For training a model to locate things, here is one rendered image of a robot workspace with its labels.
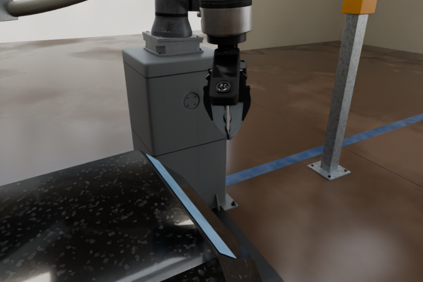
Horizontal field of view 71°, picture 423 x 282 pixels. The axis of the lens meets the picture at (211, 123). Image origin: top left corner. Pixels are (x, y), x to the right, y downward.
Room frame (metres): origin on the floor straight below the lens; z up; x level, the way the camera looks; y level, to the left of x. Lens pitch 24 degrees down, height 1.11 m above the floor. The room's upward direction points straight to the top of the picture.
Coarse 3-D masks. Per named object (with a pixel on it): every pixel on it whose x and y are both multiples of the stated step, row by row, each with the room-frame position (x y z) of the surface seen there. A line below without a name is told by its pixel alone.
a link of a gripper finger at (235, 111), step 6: (240, 102) 0.53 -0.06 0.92; (234, 108) 0.53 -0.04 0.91; (240, 108) 0.53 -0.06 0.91; (234, 114) 0.53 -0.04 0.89; (240, 114) 0.53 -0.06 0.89; (234, 120) 0.53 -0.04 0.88; (240, 120) 0.53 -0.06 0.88; (234, 126) 0.54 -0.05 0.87; (228, 132) 0.54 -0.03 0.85; (234, 132) 0.54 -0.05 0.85; (228, 138) 0.55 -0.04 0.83
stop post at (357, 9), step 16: (352, 0) 1.70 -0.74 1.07; (368, 0) 1.67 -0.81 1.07; (352, 16) 1.71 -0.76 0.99; (352, 32) 1.69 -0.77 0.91; (352, 48) 1.68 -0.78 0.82; (352, 64) 1.69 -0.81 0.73; (336, 80) 1.74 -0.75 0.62; (352, 80) 1.70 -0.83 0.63; (336, 96) 1.72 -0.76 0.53; (336, 112) 1.70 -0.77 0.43; (336, 128) 1.68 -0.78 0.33; (336, 144) 1.68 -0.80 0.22; (336, 160) 1.70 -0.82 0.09; (336, 176) 1.63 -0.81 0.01
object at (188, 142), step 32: (128, 64) 1.41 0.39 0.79; (160, 64) 1.20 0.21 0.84; (192, 64) 1.27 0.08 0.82; (128, 96) 1.48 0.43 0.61; (160, 96) 1.20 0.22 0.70; (192, 96) 1.27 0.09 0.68; (160, 128) 1.19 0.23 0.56; (192, 128) 1.27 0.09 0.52; (160, 160) 1.19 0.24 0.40; (192, 160) 1.27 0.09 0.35; (224, 160) 1.36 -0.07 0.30; (224, 192) 1.36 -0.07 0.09
